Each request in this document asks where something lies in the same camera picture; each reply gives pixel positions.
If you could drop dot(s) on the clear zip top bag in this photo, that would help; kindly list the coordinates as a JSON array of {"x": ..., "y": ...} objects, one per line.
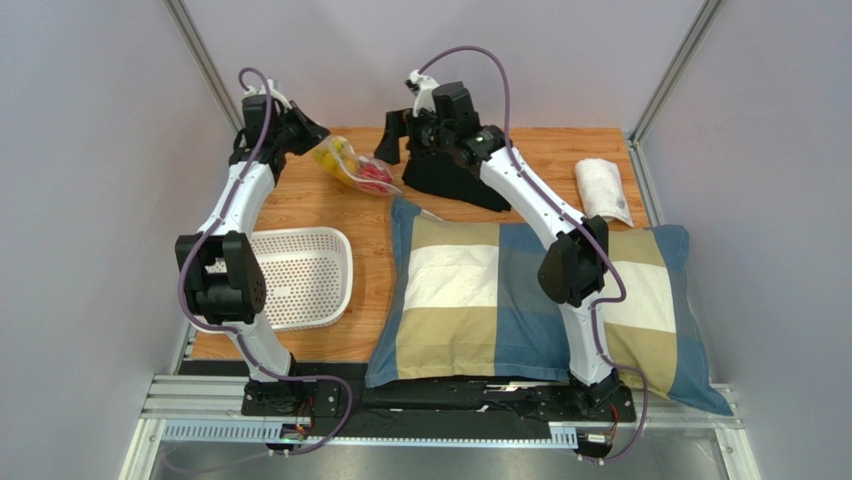
[{"x": 364, "y": 159}]

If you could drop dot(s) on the aluminium frame rail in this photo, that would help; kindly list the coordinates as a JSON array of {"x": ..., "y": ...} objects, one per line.
[{"x": 217, "y": 426}]

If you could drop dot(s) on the plaid checkered pillow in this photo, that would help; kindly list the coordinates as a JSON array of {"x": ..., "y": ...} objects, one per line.
[{"x": 467, "y": 302}]

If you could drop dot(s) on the white rolled towel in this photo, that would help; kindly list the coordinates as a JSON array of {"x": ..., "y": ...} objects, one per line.
[{"x": 601, "y": 190}]

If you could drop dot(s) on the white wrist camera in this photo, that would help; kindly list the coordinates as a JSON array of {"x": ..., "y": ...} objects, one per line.
[
  {"x": 422, "y": 87},
  {"x": 274, "y": 90}
]

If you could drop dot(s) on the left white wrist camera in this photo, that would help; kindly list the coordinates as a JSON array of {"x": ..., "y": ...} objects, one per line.
[{"x": 274, "y": 90}]

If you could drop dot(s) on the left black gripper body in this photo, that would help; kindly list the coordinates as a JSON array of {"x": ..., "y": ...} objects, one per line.
[{"x": 296, "y": 135}]

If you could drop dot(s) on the white perforated plastic basket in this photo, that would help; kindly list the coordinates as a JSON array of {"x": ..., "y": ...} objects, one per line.
[{"x": 306, "y": 276}]

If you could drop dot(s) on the red fake fruit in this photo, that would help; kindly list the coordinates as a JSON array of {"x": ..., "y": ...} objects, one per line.
[{"x": 376, "y": 179}]

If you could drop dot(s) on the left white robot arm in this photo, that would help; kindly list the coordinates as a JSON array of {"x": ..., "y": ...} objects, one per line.
[{"x": 255, "y": 166}]

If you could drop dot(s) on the black folded cloth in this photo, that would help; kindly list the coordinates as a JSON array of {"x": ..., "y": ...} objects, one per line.
[{"x": 438, "y": 175}]

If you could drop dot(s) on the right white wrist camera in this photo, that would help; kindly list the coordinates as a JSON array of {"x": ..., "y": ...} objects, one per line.
[{"x": 422, "y": 87}]

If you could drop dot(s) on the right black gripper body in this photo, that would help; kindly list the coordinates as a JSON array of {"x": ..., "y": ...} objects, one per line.
[{"x": 406, "y": 131}]

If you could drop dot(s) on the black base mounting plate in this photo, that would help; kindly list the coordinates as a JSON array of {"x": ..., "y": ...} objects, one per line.
[{"x": 455, "y": 408}]

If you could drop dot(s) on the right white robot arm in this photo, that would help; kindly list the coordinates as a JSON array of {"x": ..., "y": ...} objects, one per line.
[{"x": 454, "y": 156}]

